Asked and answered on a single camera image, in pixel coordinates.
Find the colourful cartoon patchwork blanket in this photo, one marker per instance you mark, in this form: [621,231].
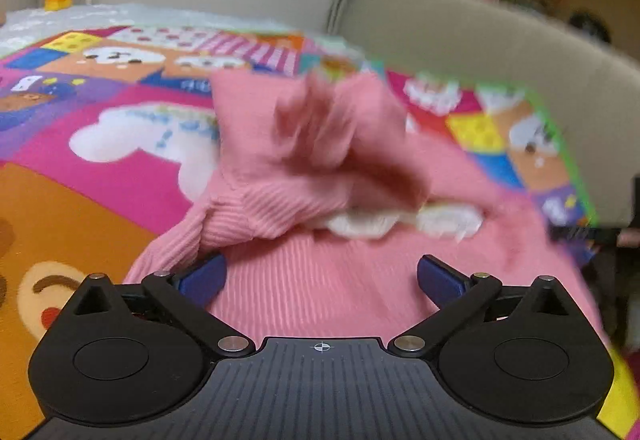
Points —
[108,136]

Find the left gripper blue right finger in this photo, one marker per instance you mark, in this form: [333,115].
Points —
[439,282]

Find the pink ribbed knit sweater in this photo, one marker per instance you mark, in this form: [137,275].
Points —
[323,201]

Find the white quilted bed sheet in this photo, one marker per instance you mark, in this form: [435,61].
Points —
[29,26]

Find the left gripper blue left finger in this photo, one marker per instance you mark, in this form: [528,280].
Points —
[202,282]

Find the black round speaker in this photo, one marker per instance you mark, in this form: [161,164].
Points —
[591,24]

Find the beige upholstered headboard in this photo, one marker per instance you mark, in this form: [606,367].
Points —
[590,91]

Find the small yellow toy block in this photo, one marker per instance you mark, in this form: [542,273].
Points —
[57,5]

